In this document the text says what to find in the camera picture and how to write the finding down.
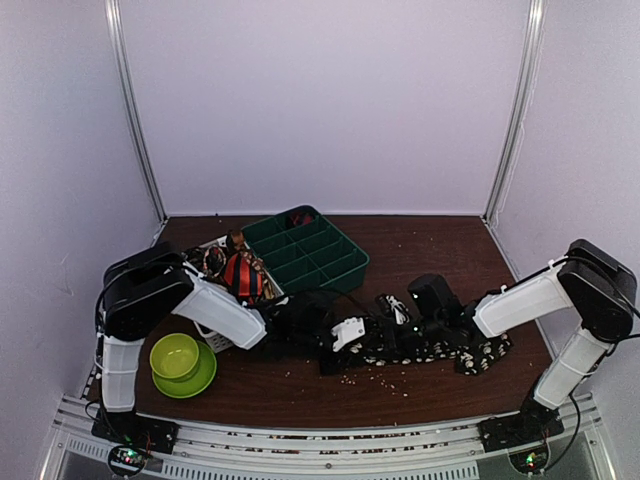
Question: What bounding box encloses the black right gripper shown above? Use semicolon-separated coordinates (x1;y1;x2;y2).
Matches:
361;314;445;361

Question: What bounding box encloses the black white floral tie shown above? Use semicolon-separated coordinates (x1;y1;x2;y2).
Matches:
347;334;513;376

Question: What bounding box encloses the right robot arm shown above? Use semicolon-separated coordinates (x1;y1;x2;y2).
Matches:
376;239;639;442

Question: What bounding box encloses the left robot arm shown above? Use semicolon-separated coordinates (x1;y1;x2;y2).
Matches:
96;243;270;444

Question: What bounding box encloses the white plastic basket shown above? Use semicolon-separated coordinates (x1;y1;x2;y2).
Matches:
173;235;283;352

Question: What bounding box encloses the green divided organizer tray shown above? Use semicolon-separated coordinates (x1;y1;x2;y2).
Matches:
242;205;370;296

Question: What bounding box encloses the orange navy striped tie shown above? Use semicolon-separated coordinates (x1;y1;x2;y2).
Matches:
222;251;265;303

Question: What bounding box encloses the green plate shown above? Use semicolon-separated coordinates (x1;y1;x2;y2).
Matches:
152;340;217;399

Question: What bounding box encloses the red blue rolled tie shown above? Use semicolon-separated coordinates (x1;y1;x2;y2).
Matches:
285;211;315;229

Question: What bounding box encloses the green bowl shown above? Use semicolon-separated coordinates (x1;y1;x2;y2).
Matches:
149;333;200;381

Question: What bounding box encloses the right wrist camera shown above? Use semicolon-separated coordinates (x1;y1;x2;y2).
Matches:
375;294;412;325

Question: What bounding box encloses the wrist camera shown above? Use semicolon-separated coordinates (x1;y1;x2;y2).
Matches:
375;294;412;325
331;317;366;352

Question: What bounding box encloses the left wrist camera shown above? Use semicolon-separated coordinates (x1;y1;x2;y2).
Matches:
331;317;366;352

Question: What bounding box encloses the aluminium front rail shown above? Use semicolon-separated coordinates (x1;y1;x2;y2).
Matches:
47;394;609;480

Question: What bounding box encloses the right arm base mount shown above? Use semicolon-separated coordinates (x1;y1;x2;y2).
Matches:
477;413;564;452

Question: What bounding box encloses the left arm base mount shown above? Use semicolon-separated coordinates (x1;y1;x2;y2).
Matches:
91;414;179;454

